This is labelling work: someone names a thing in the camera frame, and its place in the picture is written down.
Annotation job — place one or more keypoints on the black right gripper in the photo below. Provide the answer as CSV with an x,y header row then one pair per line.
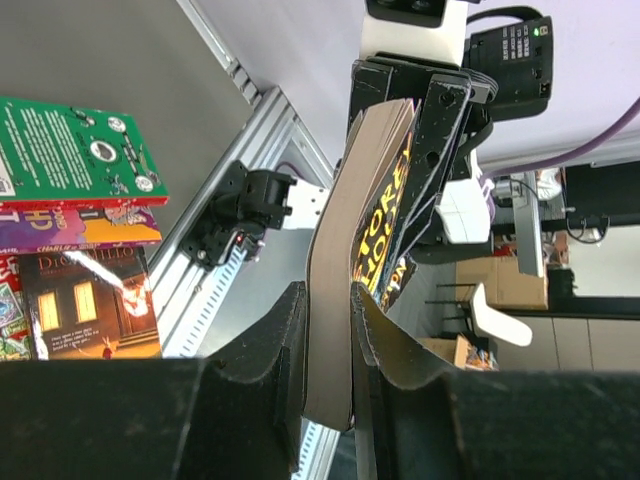
x,y
445,205

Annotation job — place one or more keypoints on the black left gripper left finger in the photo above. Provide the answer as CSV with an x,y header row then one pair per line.
x,y
235,414

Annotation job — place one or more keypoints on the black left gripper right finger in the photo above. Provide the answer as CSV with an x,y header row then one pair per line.
x,y
419,417

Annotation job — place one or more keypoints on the black blue treehouse book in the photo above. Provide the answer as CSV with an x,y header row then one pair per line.
x,y
351,245

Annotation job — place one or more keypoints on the purple Roald Dahl book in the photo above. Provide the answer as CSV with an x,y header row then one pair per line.
x,y
59,229

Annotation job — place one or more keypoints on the white chair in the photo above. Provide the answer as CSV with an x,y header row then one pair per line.
x,y
496,323

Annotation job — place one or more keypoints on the cardboard box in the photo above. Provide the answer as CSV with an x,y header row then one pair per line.
x,y
505,286

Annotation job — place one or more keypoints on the dark orange Edward Tulane book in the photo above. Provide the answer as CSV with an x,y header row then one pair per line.
x,y
95,303

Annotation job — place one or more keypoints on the red 13-storey treehouse book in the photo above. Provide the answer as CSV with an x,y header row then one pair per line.
x,y
15,333

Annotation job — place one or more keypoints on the green red paperback book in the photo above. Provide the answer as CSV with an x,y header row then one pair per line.
x,y
55,155

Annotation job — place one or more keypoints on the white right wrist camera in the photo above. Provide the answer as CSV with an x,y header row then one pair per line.
x,y
432,31

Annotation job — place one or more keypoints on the aluminium mounting rail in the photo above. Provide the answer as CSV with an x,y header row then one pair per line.
x,y
271,177

